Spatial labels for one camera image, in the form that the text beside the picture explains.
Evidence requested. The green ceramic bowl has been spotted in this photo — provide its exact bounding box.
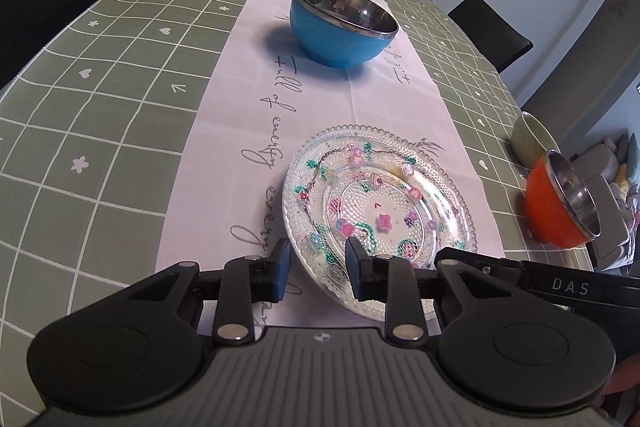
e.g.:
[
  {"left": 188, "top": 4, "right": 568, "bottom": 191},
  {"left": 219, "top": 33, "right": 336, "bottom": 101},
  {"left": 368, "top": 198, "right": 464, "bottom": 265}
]
[{"left": 511, "top": 112, "right": 561, "bottom": 168}]

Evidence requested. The teal cushion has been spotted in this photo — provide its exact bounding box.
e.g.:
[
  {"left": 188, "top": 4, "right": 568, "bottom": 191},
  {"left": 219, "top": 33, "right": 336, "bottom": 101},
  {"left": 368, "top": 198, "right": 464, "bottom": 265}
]
[{"left": 626, "top": 137, "right": 640, "bottom": 184}]

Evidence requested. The blue steel bowl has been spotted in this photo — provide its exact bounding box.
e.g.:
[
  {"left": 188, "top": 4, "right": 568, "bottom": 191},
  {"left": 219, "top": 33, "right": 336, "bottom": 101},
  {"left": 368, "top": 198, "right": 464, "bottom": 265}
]
[{"left": 290, "top": 0, "right": 400, "bottom": 69}]

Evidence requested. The white printed table runner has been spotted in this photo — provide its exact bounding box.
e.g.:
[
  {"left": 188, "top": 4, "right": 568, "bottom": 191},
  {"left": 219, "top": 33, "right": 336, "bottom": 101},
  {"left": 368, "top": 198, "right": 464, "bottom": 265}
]
[{"left": 155, "top": 0, "right": 506, "bottom": 328}]

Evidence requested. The white painted plate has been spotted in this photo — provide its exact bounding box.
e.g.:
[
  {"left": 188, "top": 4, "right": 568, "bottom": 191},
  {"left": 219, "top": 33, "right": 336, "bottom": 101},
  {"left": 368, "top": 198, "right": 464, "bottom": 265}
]
[{"left": 299, "top": 141, "right": 443, "bottom": 275}]

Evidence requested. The orange steel bowl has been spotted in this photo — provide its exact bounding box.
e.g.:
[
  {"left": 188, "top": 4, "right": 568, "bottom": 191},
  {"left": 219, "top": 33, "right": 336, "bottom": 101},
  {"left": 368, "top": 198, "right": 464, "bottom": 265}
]
[{"left": 524, "top": 150, "right": 602, "bottom": 250}]

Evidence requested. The beige sofa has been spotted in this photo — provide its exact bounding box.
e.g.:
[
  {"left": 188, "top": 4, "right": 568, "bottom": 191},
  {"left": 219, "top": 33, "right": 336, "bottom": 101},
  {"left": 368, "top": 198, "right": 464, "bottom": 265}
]
[{"left": 570, "top": 134, "right": 640, "bottom": 273}]

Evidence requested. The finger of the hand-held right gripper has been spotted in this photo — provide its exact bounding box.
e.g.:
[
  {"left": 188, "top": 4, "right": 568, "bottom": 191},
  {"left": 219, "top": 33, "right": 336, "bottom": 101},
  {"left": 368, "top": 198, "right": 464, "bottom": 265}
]
[{"left": 434, "top": 247, "right": 526, "bottom": 290}]

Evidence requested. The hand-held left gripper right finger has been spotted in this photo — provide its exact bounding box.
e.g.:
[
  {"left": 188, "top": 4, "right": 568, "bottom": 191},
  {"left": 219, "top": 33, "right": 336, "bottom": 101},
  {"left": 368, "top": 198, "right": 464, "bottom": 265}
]
[{"left": 345, "top": 237, "right": 506, "bottom": 348}]

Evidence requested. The person's right forearm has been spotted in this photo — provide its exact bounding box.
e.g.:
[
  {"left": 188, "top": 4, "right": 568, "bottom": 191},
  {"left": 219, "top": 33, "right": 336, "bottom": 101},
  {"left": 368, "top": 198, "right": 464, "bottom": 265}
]
[{"left": 602, "top": 352, "right": 640, "bottom": 398}]

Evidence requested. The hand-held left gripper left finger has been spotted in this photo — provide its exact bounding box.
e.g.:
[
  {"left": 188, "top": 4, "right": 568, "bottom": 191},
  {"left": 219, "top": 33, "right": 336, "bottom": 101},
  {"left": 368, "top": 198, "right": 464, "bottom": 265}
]
[{"left": 115, "top": 239, "right": 292, "bottom": 348}]

